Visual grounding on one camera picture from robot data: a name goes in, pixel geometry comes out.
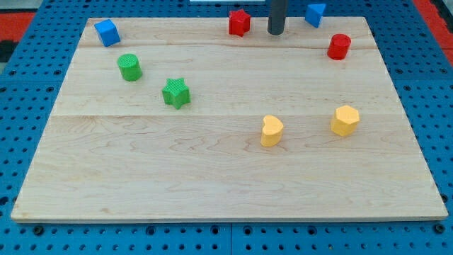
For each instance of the green star block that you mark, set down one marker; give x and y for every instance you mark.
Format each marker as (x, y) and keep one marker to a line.
(176, 93)

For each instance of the red star block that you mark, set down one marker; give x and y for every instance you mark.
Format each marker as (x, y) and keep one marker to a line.
(239, 22)

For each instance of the yellow heart block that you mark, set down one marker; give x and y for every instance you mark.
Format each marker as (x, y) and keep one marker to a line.
(271, 131)

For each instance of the light wooden board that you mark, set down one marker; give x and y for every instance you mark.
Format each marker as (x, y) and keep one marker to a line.
(113, 152)

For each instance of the green cylinder block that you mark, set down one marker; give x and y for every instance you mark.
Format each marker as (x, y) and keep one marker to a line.
(129, 67)

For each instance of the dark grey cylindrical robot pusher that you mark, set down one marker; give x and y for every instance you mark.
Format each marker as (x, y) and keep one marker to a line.
(277, 16)

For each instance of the yellow hexagon block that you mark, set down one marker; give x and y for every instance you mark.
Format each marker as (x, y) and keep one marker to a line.
(345, 120)

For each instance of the red cylinder block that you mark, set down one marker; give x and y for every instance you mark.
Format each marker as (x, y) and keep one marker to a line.
(339, 46)

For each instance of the blue triangle block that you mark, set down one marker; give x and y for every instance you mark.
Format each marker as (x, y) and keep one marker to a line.
(314, 14)

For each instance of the blue cube block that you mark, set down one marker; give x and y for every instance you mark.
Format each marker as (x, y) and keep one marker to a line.
(107, 32)

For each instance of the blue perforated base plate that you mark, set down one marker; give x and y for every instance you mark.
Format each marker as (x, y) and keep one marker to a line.
(416, 62)

